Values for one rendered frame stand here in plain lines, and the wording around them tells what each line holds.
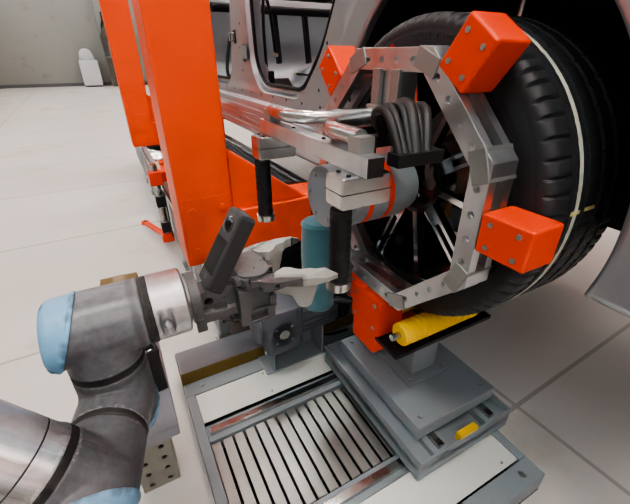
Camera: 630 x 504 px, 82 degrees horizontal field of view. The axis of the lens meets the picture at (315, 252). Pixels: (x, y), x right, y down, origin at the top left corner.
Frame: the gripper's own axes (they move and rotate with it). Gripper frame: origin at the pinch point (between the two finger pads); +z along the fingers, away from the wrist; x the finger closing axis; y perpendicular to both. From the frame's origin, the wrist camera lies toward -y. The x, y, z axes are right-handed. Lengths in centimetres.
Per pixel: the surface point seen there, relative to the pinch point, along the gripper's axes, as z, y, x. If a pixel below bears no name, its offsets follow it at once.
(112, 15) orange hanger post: -7, -49, -253
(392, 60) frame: 25.4, -26.6, -16.3
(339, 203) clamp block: 3.4, -8.0, 1.5
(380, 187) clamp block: 10.3, -9.6, 2.1
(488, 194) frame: 25.8, -8.2, 9.6
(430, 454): 33, 68, 6
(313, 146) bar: 6.4, -13.5, -12.3
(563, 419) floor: 91, 83, 13
